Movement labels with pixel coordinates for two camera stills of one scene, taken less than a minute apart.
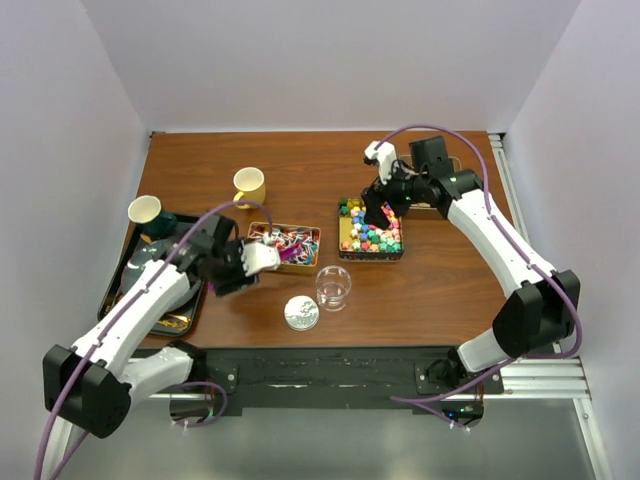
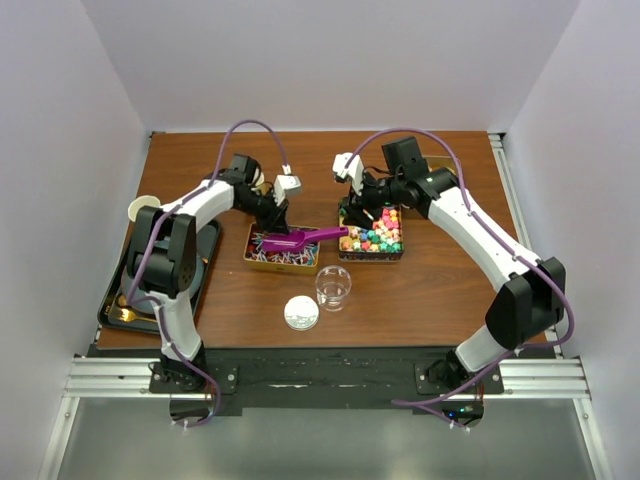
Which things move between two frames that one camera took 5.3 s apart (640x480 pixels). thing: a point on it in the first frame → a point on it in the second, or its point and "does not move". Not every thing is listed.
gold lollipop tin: x=298 y=245 does not move
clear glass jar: x=333 y=284 does not move
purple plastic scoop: x=287 y=254 → x=291 y=242
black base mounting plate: x=338 y=381 does not move
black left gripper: x=238 y=279 → x=275 y=220
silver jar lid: x=301 y=313 does not move
